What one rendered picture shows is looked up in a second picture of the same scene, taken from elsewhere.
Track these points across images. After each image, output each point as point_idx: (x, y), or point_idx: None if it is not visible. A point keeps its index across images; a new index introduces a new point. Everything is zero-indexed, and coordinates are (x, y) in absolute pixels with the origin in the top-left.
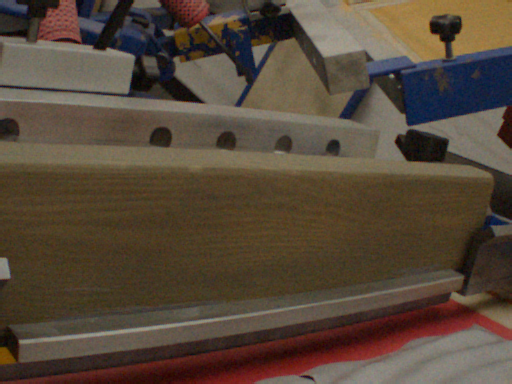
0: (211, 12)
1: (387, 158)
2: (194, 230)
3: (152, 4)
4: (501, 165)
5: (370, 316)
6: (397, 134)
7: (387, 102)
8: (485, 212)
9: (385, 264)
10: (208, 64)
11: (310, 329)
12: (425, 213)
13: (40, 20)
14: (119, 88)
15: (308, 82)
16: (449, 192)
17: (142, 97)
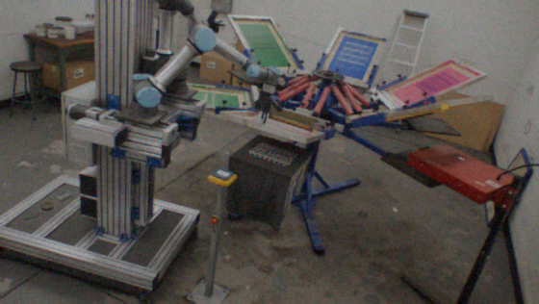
0: (412, 125)
1: (526, 203)
2: (283, 113)
3: (503, 141)
4: None
5: (300, 127)
6: (531, 192)
7: (533, 180)
8: (314, 121)
9: (299, 121)
10: (506, 167)
11: (294, 125)
12: (304, 118)
13: (302, 106)
14: (309, 114)
15: (516, 172)
16: (307, 117)
17: (348, 130)
